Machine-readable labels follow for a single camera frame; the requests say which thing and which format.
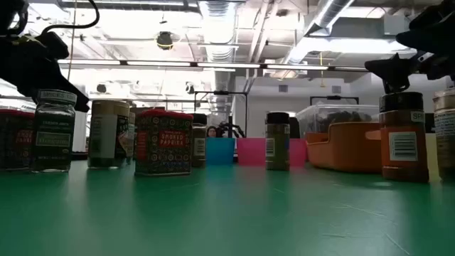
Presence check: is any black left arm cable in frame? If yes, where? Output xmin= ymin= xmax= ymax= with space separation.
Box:
xmin=41 ymin=0 xmax=100 ymax=36

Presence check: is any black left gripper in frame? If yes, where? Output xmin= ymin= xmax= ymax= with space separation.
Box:
xmin=0 ymin=31 xmax=90 ymax=113

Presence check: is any ceiling light strip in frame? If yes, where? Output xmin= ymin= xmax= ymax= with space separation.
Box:
xmin=58 ymin=59 xmax=367 ymax=71

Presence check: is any tan lid spice jar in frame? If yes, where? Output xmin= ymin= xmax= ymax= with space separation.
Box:
xmin=87 ymin=100 xmax=131 ymax=169
xmin=432 ymin=87 xmax=455 ymax=181

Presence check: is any blue plastic bin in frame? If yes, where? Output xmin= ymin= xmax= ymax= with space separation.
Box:
xmin=205 ymin=137 xmax=236 ymax=166

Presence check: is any black ceiling dome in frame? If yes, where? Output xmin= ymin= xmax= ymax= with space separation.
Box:
xmin=155 ymin=31 xmax=174 ymax=51

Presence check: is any orange spice bottle black lid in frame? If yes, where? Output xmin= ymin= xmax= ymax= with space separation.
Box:
xmin=378 ymin=91 xmax=430 ymax=183

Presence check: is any clear plastic storage box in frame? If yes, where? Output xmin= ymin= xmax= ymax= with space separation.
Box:
xmin=295 ymin=103 xmax=381 ymax=139

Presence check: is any green table mat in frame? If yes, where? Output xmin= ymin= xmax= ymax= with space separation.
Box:
xmin=0 ymin=159 xmax=455 ymax=256

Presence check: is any pink plastic bin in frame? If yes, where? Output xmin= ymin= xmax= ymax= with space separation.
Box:
xmin=236 ymin=137 xmax=308 ymax=166

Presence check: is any orange plastic bin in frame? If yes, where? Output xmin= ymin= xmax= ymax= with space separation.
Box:
xmin=305 ymin=122 xmax=383 ymax=174

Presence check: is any green spice bottle black lid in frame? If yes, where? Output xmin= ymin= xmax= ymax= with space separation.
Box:
xmin=264 ymin=112 xmax=291 ymax=172
xmin=191 ymin=113 xmax=208 ymax=169

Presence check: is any low black metal frame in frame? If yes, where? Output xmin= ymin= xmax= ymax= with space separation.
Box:
xmin=309 ymin=95 xmax=360 ymax=106

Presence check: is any black background screen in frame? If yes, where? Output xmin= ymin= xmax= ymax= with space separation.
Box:
xmin=288 ymin=116 xmax=301 ymax=139

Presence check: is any yellow cable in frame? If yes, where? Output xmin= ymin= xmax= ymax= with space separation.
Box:
xmin=66 ymin=0 xmax=78 ymax=83

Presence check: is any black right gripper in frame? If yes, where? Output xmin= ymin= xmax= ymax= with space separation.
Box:
xmin=364 ymin=30 xmax=455 ymax=95

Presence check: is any yellow-green plastic bin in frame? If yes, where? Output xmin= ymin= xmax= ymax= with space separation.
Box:
xmin=424 ymin=132 xmax=442 ymax=183

